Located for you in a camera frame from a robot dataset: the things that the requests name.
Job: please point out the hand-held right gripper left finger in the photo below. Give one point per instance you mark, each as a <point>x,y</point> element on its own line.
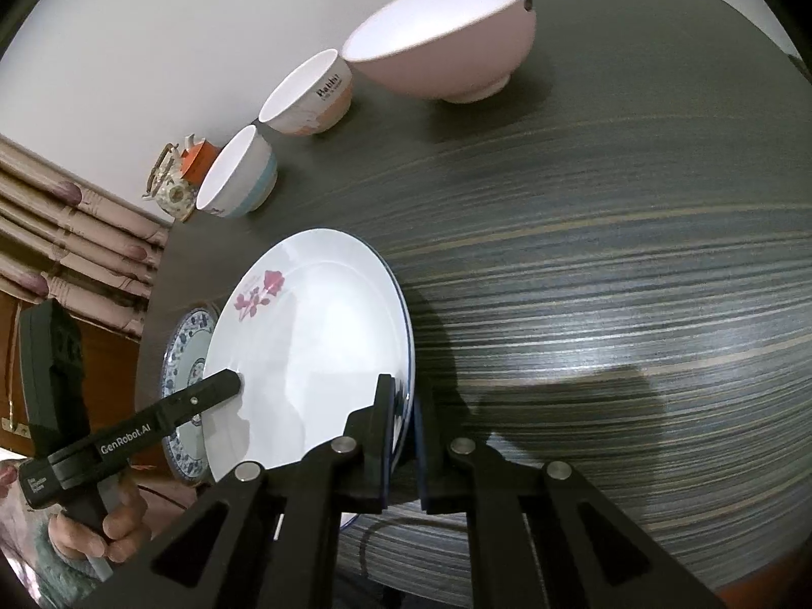
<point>374,457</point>

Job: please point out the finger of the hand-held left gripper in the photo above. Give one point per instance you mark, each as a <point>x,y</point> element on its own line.
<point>209,393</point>

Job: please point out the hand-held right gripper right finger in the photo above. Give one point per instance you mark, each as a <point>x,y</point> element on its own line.
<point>425,457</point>

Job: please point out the large blue floral plate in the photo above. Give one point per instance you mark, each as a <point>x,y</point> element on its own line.
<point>184,342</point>

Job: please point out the white plate with pink flowers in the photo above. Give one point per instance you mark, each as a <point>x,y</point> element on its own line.
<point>317,342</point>

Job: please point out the white bowl with blue band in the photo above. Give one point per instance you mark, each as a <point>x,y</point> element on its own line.
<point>247,171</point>

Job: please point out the white bowl with orange band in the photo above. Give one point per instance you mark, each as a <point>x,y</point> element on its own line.
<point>317,108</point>

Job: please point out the pink bowl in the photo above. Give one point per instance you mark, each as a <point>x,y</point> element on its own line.
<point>444,57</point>

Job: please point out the person's left hand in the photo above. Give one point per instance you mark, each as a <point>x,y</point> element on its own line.
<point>130,526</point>

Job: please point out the brown wooden cabinet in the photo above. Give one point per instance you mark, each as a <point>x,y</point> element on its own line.
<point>108,368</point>

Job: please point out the striped beige curtain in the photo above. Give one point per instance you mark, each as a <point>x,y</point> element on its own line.
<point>76,235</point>

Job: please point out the floral ceramic teapot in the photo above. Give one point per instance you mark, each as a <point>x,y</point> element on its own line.
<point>174,196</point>

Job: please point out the orange cup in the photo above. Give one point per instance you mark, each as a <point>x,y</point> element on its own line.
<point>198,162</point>

